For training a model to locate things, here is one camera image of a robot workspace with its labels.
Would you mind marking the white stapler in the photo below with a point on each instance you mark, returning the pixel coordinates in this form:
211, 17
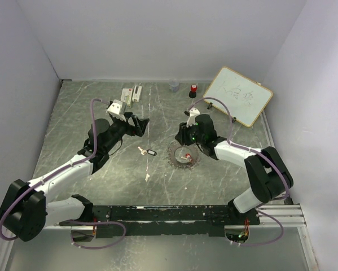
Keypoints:
137, 90

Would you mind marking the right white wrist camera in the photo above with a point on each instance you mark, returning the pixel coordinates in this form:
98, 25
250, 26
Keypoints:
192, 113

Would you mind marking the red black stamp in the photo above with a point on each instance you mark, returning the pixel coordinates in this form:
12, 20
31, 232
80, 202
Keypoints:
193, 89

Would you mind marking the aluminium frame rail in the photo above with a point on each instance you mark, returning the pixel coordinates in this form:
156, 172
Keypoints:
290, 216

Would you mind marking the key with black tag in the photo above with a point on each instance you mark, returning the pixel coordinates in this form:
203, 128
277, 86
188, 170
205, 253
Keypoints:
145, 152

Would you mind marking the key with red tag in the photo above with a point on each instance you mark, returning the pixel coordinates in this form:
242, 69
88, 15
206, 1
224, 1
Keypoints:
187, 158

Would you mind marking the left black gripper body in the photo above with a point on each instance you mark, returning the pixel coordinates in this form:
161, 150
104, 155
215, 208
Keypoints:
122, 127

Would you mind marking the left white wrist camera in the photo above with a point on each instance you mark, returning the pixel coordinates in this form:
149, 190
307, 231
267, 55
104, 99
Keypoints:
116, 109

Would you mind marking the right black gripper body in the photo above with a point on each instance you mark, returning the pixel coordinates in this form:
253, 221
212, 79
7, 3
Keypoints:
189, 135

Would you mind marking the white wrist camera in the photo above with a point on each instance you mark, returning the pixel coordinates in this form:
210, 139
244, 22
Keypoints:
192, 113
116, 109

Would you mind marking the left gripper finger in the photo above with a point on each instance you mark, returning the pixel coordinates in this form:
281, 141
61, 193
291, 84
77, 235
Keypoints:
131, 129
139, 124

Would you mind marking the small clear cup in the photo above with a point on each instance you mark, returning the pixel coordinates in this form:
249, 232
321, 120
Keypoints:
174, 85

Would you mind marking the white staple box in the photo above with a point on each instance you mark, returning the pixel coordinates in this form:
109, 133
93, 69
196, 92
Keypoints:
126, 96

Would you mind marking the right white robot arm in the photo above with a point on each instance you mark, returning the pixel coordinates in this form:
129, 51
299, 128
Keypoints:
268, 176

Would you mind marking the small whiteboard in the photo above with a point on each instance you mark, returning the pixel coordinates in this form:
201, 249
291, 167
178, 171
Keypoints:
243, 98

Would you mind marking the metal disc with keyrings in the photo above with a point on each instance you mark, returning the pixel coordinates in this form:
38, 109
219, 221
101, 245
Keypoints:
175, 151

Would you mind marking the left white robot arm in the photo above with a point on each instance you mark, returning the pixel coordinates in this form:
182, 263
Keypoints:
28, 207

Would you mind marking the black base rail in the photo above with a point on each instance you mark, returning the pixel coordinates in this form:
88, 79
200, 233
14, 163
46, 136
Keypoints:
211, 220

